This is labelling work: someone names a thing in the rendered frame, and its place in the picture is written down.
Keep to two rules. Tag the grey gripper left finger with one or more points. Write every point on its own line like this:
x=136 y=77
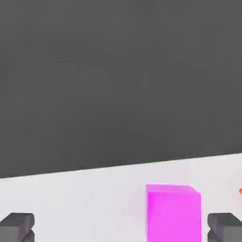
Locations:
x=13 y=226

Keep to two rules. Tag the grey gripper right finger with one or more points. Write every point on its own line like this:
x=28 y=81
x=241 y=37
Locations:
x=226 y=226

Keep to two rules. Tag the small orange cube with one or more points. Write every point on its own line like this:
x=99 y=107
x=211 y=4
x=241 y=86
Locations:
x=240 y=190

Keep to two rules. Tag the large magenta box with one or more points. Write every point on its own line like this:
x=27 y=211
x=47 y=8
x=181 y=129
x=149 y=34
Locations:
x=174 y=215

